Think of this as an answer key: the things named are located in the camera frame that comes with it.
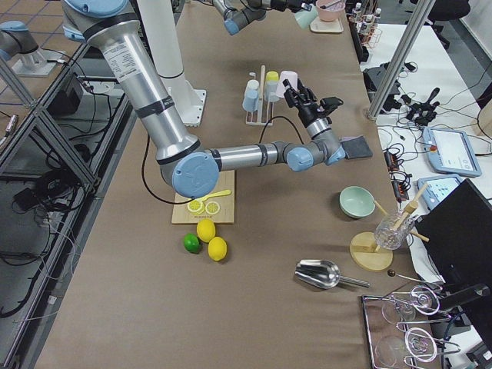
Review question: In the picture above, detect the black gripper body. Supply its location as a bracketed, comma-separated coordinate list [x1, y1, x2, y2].
[268, 0, 308, 12]
[298, 86, 328, 127]

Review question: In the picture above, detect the green plastic cup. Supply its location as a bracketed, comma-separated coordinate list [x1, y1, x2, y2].
[294, 5, 318, 29]

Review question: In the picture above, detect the pink plastic cup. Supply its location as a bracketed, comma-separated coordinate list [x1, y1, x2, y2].
[275, 70, 298, 98]

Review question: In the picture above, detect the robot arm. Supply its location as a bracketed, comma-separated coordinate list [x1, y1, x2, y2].
[201, 0, 314, 35]
[61, 1, 345, 198]

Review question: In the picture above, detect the grey plastic cup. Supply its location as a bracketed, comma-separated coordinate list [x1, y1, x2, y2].
[264, 80, 280, 103]

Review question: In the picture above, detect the yellow plastic cup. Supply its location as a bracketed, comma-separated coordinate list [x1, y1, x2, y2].
[265, 71, 279, 81]

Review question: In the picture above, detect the white plastic cup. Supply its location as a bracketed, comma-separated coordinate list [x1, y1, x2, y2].
[246, 79, 259, 91]

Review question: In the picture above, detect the light blue plastic cup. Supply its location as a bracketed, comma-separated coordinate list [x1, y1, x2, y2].
[242, 89, 259, 112]

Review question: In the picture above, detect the glass cup on stand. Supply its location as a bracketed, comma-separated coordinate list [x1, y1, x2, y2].
[374, 212, 414, 250]

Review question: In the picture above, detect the cream plastic serving tray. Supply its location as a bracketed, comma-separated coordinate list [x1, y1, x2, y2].
[309, 17, 344, 34]

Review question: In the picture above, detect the pink bowl with ice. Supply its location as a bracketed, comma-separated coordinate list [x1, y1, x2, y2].
[315, 0, 345, 22]

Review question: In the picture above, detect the folded grey cloth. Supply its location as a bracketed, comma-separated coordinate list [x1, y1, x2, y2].
[341, 135, 373, 160]

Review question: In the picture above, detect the mint green bowl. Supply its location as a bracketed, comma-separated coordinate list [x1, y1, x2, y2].
[339, 186, 375, 219]

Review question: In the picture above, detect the yellow plastic knife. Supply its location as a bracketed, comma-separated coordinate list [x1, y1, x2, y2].
[197, 189, 231, 201]

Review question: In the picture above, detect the wooden cutting board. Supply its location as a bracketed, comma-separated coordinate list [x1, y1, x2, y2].
[171, 171, 235, 224]

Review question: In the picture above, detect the lemon slice upper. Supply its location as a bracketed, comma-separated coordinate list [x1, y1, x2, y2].
[204, 201, 221, 215]

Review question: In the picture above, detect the blue teach pendant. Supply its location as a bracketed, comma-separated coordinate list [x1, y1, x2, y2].
[422, 127, 482, 178]
[417, 174, 463, 211]

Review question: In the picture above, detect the wooden mug tree stand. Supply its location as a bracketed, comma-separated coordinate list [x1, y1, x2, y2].
[350, 185, 429, 271]

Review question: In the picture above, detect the whole yellow lemon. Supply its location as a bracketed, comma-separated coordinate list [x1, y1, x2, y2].
[196, 218, 216, 243]

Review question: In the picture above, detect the metal scoop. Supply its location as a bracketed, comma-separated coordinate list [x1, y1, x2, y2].
[294, 259, 371, 289]

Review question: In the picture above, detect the green lime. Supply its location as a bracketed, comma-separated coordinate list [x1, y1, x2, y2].
[182, 233, 201, 254]

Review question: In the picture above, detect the black monitor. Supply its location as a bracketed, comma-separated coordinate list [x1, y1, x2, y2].
[416, 179, 491, 288]

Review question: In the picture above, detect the white wire cup holder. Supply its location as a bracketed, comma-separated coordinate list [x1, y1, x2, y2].
[245, 65, 271, 126]

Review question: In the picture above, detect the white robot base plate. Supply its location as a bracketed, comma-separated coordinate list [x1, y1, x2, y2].
[180, 80, 207, 127]

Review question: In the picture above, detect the aluminium frame post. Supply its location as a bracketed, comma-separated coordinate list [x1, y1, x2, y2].
[367, 0, 435, 121]

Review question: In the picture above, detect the metal wire glass rack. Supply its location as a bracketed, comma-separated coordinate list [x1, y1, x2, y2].
[361, 285, 460, 368]

